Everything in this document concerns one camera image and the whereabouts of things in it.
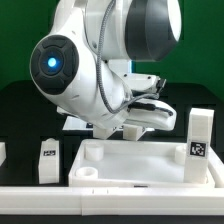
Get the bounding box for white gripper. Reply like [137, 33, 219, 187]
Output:
[125, 99, 177, 131]

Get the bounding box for white desk tabletop panel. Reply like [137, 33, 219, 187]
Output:
[69, 139, 224, 188]

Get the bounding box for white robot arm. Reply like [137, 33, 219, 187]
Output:
[30, 0, 181, 130]

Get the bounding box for white marker tag sheet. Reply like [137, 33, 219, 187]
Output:
[62, 116, 155, 132]

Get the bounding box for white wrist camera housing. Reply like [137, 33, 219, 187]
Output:
[122, 73, 166, 93]

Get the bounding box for white front barrier rail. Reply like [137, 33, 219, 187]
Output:
[0, 187, 224, 216]

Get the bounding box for white barrier rail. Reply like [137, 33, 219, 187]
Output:
[0, 187, 224, 216]
[0, 142, 6, 166]

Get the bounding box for white left barrier rail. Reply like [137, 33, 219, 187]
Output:
[0, 142, 6, 166]

